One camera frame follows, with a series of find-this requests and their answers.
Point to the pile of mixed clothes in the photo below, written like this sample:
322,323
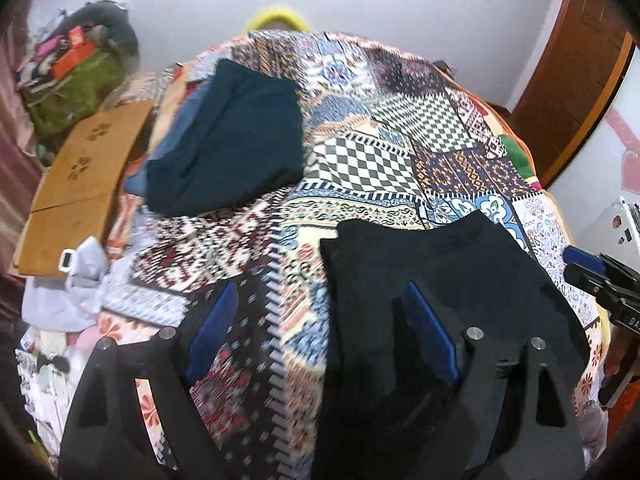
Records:
40,55

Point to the black pants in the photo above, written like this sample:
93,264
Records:
400,260

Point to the folded blue jeans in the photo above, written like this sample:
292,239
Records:
172,132

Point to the brown wooden door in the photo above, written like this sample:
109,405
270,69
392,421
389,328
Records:
575,70

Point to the floral bed sheet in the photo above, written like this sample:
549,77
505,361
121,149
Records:
45,390

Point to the orange box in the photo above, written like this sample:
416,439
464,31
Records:
75,57

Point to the small red box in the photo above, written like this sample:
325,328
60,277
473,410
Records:
77,35

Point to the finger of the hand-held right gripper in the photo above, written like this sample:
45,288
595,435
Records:
585,256
590,280

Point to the pale blue garment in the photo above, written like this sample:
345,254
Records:
75,280

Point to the patchwork printed blanket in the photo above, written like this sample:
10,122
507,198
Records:
380,160

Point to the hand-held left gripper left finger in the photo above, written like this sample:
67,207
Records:
212,330

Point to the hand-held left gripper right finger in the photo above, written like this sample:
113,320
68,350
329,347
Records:
432,330

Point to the folded dark teal pants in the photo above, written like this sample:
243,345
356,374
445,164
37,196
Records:
225,145

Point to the striped pink curtain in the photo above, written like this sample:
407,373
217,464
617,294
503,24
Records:
15,110

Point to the bamboo lap desk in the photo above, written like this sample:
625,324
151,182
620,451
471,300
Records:
90,160

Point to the green storage bag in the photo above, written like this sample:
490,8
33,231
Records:
75,92

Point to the pink heart wall sticker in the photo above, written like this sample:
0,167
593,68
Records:
625,155

